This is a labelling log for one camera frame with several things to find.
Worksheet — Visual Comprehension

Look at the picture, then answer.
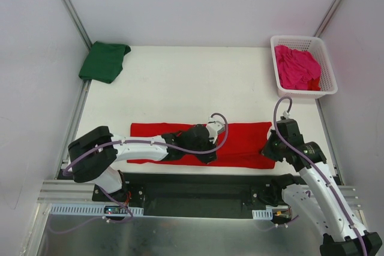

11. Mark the right white slotted cable duct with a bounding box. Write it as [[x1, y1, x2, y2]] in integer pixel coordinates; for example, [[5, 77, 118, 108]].
[[252, 209, 273, 221]]

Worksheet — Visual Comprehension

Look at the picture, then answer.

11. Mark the red t shirt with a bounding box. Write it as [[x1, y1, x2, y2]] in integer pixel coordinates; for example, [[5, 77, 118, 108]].
[[130, 122, 275, 170]]

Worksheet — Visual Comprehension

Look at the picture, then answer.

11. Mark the white plastic laundry basket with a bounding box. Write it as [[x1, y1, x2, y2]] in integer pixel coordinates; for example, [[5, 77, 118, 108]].
[[270, 35, 338, 99]]

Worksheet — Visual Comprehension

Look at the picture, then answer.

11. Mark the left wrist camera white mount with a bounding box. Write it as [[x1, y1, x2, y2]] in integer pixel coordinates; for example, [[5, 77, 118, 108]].
[[205, 118, 226, 144]]

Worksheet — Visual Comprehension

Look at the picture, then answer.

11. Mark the left white slotted cable duct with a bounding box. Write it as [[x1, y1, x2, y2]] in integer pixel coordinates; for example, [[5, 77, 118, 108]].
[[50, 204, 130, 217]]

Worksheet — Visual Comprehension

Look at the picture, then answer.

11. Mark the pink t shirt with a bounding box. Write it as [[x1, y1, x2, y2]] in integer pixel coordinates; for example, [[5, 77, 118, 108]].
[[274, 45, 322, 91]]

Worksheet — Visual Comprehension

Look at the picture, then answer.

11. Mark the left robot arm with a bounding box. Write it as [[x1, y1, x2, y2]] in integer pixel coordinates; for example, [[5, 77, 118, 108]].
[[63, 121, 226, 201]]

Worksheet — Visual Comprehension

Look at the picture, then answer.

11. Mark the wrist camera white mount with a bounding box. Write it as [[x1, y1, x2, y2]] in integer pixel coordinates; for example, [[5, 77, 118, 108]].
[[280, 111, 290, 120], [205, 118, 226, 144]]

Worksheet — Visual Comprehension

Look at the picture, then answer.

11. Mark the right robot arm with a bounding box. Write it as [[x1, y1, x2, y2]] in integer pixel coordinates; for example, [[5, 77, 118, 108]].
[[258, 118, 383, 255]]

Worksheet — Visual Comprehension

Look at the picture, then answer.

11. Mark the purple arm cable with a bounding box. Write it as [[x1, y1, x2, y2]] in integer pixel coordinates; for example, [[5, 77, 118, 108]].
[[254, 97, 370, 256], [47, 113, 229, 234]]

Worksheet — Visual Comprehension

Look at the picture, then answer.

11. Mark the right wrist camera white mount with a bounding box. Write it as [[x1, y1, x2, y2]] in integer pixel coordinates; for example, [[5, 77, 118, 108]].
[[280, 111, 290, 120]]

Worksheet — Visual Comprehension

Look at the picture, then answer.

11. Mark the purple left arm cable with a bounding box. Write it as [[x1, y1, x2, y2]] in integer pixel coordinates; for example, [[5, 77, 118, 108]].
[[47, 113, 229, 234]]

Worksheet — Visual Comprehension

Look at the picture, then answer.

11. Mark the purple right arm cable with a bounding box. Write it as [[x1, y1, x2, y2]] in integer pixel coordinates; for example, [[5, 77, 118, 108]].
[[254, 97, 370, 256]]

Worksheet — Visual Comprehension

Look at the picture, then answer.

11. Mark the aluminium frame rail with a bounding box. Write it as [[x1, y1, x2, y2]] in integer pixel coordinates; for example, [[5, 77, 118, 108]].
[[37, 180, 362, 210]]

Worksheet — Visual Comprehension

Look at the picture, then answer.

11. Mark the folded green t shirt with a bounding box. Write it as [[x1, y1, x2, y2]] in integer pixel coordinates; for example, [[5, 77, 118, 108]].
[[79, 41, 131, 84]]

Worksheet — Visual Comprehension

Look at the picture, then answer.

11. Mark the white slotted cable duct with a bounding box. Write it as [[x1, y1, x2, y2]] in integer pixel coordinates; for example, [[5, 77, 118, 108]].
[[252, 209, 273, 221], [50, 204, 130, 217]]

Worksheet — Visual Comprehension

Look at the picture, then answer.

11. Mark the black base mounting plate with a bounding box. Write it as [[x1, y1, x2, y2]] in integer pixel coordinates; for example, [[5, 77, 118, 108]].
[[91, 171, 305, 219]]

